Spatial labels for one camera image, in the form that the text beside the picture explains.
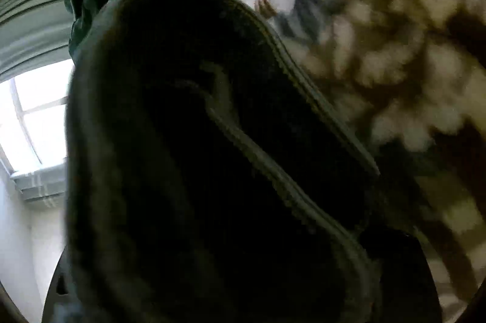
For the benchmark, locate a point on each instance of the dark blue denim jeans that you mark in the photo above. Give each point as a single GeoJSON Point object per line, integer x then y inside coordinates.
{"type": "Point", "coordinates": [208, 180]}

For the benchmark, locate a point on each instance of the floral fleece bed blanket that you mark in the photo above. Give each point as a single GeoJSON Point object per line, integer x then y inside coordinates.
{"type": "Point", "coordinates": [408, 77]}

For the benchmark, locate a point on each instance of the grey striped window curtain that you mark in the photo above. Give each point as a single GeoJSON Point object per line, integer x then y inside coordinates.
{"type": "Point", "coordinates": [34, 33]}

